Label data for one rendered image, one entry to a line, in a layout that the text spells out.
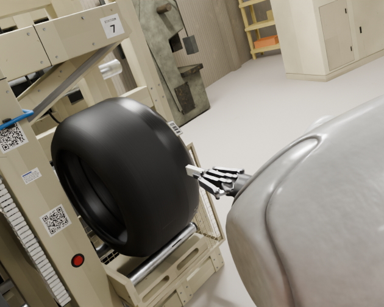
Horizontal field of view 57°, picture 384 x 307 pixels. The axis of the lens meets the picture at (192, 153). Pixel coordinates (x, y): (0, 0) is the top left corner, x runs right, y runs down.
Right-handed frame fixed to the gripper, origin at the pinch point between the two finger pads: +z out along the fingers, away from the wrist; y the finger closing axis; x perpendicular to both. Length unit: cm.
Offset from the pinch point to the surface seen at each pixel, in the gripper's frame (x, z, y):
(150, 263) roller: 35.4, 18.8, 14.3
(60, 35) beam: -40, 64, -5
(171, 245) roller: 35.5, 18.7, 4.0
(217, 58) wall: 153, 479, -548
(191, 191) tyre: 12.8, 9.4, -4.1
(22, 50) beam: -39, 64, 10
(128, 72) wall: 93, 450, -285
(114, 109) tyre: -16.7, 31.7, 1.5
